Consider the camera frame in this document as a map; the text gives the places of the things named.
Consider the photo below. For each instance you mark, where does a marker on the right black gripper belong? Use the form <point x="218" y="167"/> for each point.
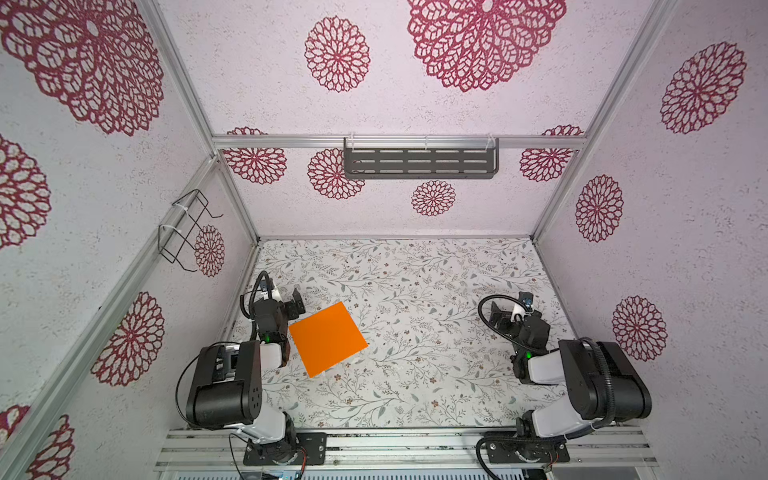
<point x="531" y="330"/>

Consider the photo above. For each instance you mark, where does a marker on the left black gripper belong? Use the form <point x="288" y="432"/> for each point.
<point x="271" y="318"/>

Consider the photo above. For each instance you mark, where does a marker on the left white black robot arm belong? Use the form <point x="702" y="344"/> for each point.
<point x="226" y="391"/>

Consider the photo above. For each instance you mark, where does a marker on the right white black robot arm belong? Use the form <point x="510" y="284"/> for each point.
<point x="601" y="385"/>

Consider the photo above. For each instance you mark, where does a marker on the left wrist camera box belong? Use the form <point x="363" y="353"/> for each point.
<point x="268" y="290"/>

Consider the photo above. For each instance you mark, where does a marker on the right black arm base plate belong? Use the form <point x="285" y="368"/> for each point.
<point x="506" y="447"/>

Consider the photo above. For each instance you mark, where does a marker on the aluminium front rail frame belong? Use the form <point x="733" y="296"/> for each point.
<point x="403" y="449"/>

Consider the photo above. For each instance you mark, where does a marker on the black wire wall basket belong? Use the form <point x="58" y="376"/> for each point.
<point x="176" y="241"/>

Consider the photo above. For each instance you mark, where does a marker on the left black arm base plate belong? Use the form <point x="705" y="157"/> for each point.
<point x="299" y="449"/>

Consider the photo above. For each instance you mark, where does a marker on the grey slotted wall shelf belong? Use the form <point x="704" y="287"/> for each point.
<point x="420" y="163"/>

